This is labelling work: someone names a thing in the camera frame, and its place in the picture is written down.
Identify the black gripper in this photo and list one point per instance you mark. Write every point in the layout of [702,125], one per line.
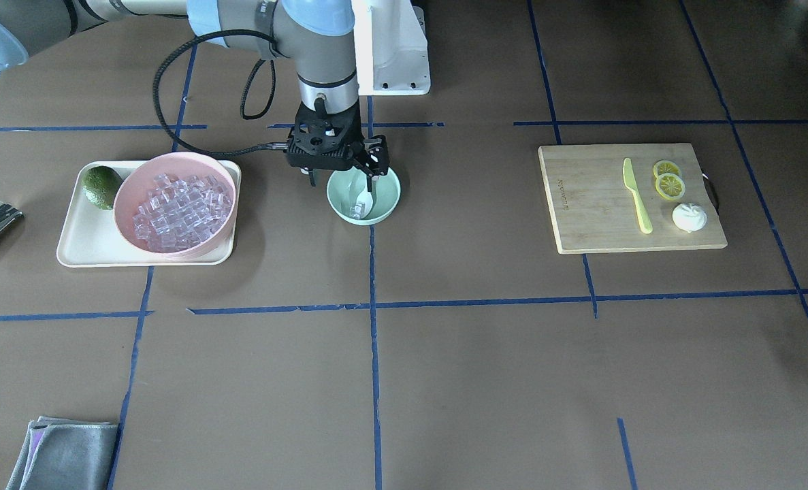
[374,152]

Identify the white plastic spoon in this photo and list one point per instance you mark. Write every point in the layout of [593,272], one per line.
[366,198]

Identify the clear ice cube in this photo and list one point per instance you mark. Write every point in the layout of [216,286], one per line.
[356,213]

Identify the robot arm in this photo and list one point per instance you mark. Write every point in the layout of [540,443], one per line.
[318,36]

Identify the small green bowl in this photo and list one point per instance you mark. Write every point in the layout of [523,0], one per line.
[343,187]

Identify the pink bowl of ice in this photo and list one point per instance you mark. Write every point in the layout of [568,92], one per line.
[178,207]

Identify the green lime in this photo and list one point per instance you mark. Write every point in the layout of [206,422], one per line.
[100,186]

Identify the bamboo cutting board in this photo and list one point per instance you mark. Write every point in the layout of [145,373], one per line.
[602,198]

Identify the beige serving tray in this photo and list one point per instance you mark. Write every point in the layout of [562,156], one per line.
[90,236]

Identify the yellow plastic knife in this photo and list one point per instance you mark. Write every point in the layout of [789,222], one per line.
[641,215]

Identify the upper lemon slice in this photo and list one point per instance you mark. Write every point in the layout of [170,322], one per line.
[664,166]

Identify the lemon slice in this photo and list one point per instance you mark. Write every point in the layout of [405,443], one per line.
[664,166]
[670,186]

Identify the lower lemon slice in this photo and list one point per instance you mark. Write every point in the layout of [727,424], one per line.
[670,186]

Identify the white steamed bun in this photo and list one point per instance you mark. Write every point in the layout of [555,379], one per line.
[689,217]

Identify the folded grey cloth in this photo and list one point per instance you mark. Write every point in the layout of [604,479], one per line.
[65,454]

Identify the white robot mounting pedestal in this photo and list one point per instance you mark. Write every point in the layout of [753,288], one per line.
[391,49]

